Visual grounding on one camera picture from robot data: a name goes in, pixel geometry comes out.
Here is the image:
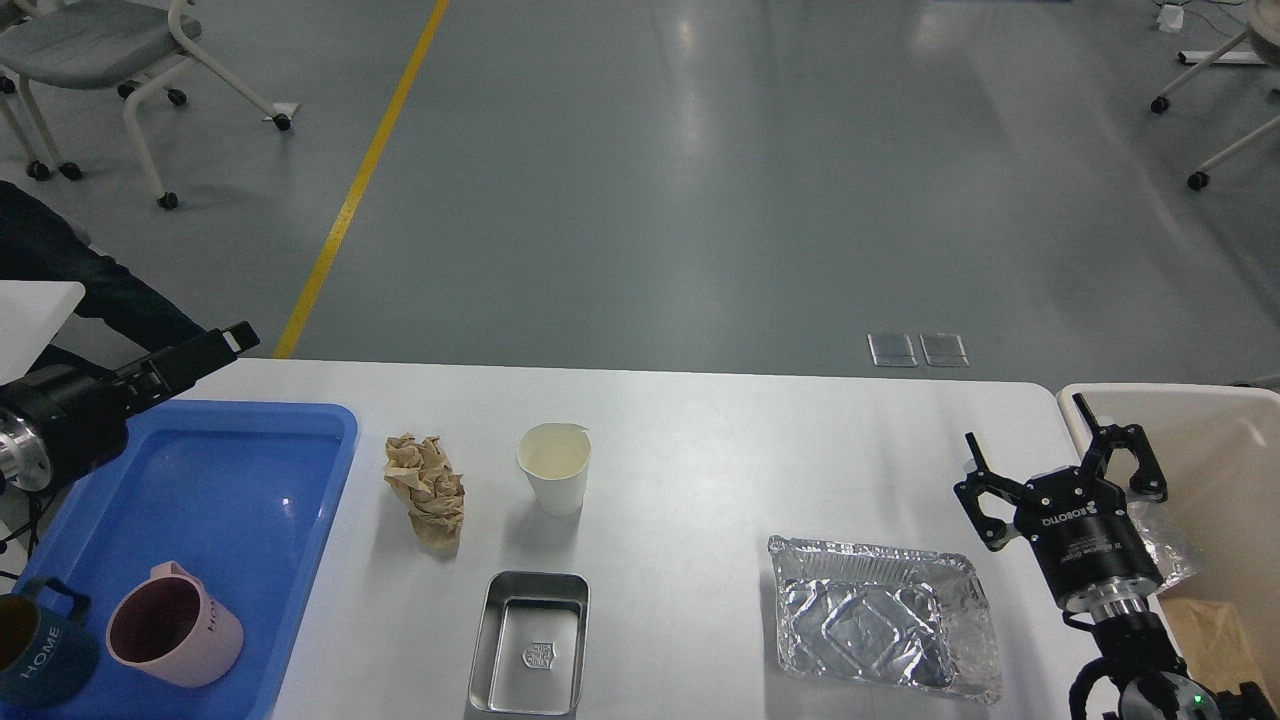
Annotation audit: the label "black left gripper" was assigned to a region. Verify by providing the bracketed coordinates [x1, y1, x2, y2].
[1, 322, 260, 495]

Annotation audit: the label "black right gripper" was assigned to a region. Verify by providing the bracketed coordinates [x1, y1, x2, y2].
[954, 393, 1169, 614]

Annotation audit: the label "aluminium foil tray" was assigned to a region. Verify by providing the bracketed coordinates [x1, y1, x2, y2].
[767, 536, 1004, 706]

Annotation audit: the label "pink mug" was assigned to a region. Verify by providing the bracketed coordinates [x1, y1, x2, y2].
[105, 561, 244, 689]

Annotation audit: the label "stainless steel rectangular container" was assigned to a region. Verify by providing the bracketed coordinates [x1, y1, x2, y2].
[468, 570, 590, 719]

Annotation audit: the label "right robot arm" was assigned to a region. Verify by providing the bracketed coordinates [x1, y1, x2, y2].
[954, 393, 1277, 719]

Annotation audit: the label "white side table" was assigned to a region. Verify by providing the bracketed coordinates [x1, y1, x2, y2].
[1, 281, 84, 384]

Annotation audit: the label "blue plastic tray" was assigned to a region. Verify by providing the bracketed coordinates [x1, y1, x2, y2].
[3, 400, 358, 719]

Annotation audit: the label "beige plastic bin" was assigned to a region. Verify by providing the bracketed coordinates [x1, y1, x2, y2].
[1059, 383, 1279, 694]

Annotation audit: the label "person in white sweater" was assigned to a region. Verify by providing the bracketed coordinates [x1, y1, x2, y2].
[1, 181, 209, 375]

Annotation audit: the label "brown paper in bin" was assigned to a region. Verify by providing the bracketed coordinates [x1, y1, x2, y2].
[1160, 596, 1277, 708]

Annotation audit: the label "right floor socket plate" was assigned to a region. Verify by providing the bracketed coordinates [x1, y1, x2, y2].
[919, 333, 972, 368]

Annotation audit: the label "floor socket plate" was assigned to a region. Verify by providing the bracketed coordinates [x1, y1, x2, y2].
[919, 333, 972, 368]
[867, 333, 919, 369]

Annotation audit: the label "left floor socket plate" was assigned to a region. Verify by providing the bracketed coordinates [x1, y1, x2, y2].
[867, 333, 919, 369]

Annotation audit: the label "crumpled brown paper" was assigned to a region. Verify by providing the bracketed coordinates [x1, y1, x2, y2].
[383, 434, 465, 552]

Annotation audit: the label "dark blue HOME mug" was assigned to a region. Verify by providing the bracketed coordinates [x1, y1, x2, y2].
[1, 577, 100, 708]

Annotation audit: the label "grey office chair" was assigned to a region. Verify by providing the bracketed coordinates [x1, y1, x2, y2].
[1, 1, 293, 210]

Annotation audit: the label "white paper cup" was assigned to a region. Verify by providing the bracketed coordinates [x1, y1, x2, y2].
[516, 423, 593, 516]

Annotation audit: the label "white power adapter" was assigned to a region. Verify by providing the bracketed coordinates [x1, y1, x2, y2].
[1156, 3, 1185, 35]

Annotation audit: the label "chair base right background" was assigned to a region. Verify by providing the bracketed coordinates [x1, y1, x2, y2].
[1151, 0, 1280, 192]

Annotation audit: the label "black cables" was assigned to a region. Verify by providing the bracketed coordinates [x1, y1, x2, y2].
[0, 489, 46, 582]

